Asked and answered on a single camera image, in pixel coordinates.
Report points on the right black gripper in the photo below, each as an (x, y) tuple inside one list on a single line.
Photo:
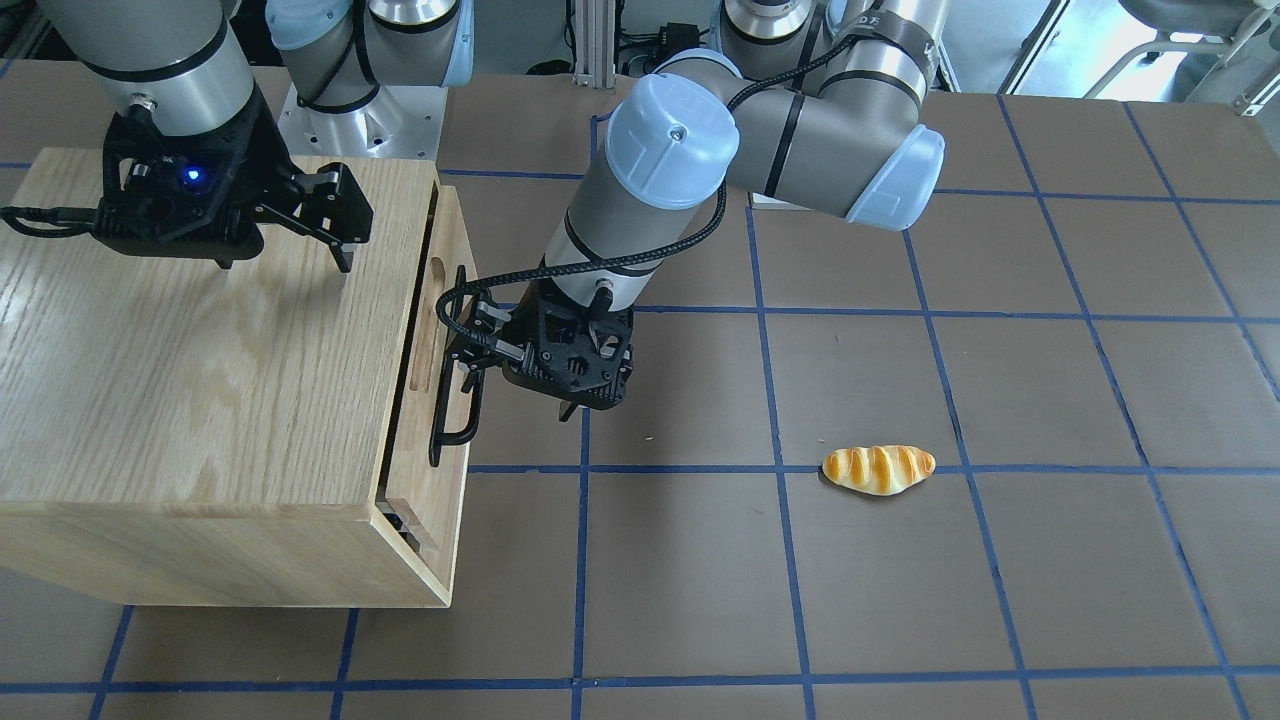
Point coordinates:
[(262, 158)]

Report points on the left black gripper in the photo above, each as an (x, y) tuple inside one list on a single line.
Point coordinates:
[(487, 352)]

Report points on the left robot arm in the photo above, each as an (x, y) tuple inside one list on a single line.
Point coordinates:
[(815, 104)]

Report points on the wooden drawer cabinet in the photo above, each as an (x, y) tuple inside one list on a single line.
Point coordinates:
[(174, 434)]

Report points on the bread roll toy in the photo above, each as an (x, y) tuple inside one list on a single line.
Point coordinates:
[(881, 471)]

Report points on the aluminium frame post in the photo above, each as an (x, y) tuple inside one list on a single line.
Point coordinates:
[(594, 34)]

